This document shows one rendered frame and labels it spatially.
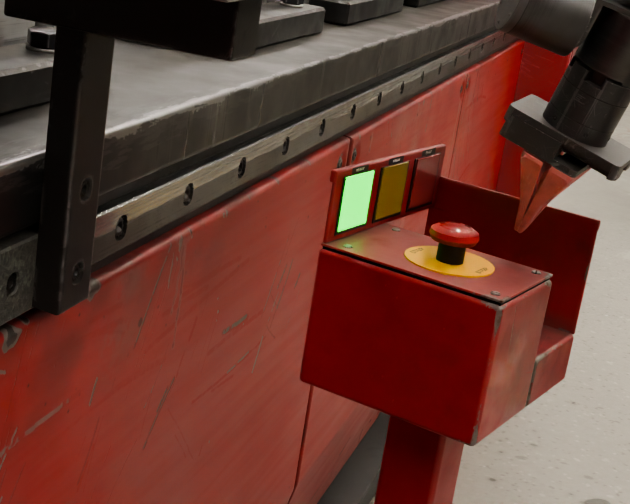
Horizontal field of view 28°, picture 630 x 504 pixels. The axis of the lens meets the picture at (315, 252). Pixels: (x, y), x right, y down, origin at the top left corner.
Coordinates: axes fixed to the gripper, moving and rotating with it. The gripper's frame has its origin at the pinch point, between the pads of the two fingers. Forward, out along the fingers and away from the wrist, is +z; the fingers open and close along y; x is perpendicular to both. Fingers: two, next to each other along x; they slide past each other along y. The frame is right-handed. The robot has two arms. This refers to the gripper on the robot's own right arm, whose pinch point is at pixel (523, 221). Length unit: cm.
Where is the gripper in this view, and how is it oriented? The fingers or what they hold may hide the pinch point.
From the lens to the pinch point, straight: 107.6
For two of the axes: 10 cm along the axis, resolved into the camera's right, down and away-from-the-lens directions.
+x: -4.5, 2.5, -8.6
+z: -3.8, 8.2, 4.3
